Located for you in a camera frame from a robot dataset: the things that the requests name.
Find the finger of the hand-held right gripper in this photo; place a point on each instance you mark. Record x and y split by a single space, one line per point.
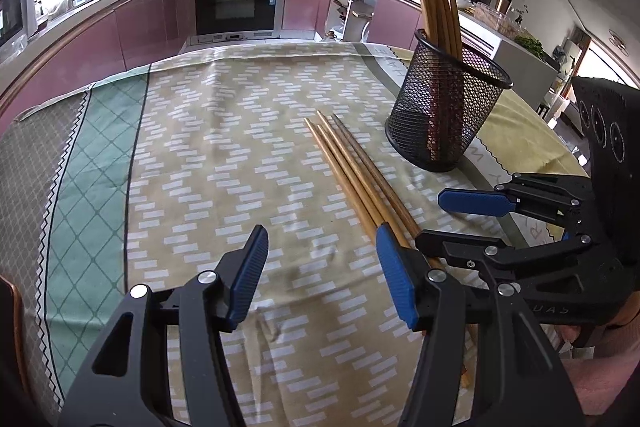
475 203
530 262

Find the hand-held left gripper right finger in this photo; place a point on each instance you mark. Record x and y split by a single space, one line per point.
395 277

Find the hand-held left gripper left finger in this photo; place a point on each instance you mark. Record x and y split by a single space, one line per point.
247 277

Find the black mesh utensil holder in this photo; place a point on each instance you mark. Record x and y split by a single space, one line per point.
440 122

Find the person's right forearm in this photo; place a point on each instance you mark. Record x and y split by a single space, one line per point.
610 367

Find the living room window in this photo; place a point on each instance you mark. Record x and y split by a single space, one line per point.
610 62

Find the patterned tablecloth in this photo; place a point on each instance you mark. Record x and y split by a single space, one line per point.
200 157

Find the green leafy vegetables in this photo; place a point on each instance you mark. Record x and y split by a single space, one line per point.
530 47

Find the white kitchen countertop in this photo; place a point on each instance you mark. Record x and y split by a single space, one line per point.
487 32

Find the clear food container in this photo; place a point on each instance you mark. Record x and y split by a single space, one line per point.
497 19

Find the copper tumbler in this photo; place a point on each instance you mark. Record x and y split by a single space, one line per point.
503 4

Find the brown wooden chair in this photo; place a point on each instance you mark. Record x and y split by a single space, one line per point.
10 342

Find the black built-in oven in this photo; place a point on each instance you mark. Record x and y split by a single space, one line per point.
235 2

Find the silver microwave oven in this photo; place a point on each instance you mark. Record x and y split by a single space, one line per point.
12 12

